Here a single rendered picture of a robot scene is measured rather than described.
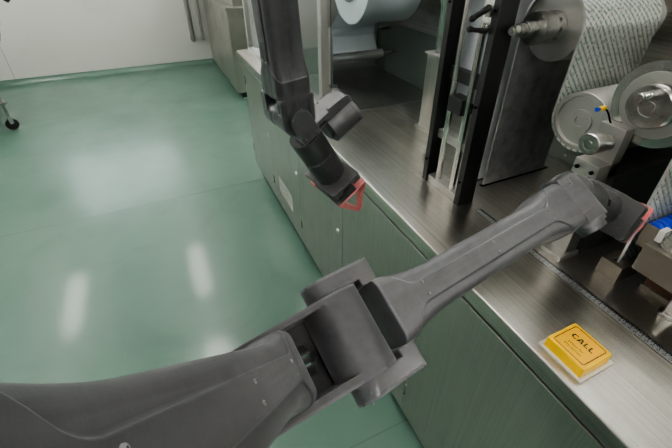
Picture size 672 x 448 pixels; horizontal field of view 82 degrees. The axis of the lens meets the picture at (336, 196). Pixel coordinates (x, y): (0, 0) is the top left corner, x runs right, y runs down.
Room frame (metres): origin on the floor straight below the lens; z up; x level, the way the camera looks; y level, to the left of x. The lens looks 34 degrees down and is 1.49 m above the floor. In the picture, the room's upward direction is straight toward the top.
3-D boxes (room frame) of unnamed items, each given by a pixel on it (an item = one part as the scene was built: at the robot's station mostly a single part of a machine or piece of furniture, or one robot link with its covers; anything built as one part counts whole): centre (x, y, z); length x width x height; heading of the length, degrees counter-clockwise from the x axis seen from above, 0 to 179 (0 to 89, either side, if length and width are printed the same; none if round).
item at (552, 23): (0.86, -0.43, 1.34); 0.06 x 0.06 x 0.06; 25
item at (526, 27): (0.83, -0.37, 1.34); 0.06 x 0.03 x 0.03; 115
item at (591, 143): (0.64, -0.47, 1.18); 0.04 x 0.02 x 0.04; 25
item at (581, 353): (0.40, -0.41, 0.91); 0.07 x 0.07 x 0.02; 25
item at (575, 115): (0.80, -0.62, 1.18); 0.26 x 0.12 x 0.12; 115
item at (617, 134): (0.65, -0.50, 1.05); 0.06 x 0.05 x 0.31; 115
